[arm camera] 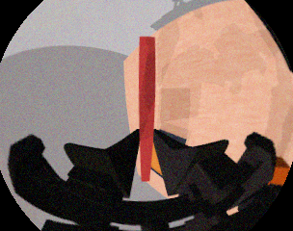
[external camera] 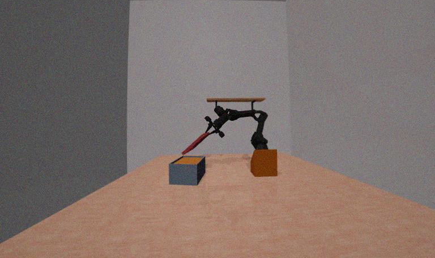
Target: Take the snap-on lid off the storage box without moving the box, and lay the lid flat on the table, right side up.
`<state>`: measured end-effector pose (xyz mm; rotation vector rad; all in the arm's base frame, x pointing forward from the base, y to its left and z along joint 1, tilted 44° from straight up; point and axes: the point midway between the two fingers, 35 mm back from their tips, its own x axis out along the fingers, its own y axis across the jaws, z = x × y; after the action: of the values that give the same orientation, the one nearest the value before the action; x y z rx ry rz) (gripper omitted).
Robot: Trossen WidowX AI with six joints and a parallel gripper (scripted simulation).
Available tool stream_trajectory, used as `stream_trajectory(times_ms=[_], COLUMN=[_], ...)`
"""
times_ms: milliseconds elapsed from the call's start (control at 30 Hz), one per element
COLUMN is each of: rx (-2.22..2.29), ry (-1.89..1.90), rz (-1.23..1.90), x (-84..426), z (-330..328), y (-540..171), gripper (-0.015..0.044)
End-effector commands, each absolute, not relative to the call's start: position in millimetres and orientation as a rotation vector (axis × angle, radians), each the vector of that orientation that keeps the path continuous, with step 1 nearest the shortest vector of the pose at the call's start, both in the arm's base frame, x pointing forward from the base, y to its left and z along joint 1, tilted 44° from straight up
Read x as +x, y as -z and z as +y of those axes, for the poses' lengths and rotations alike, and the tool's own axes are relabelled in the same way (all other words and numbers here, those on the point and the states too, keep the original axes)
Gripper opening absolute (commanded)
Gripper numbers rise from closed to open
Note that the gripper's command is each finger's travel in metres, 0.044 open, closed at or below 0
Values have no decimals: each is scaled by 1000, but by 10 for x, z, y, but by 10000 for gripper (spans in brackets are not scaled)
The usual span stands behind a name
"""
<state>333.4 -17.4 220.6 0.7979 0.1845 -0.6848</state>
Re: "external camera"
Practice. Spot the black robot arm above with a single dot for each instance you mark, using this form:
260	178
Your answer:
257	140

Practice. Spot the red lid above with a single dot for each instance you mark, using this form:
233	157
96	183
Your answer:
195	143

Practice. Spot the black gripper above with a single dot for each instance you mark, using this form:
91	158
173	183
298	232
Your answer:
217	124

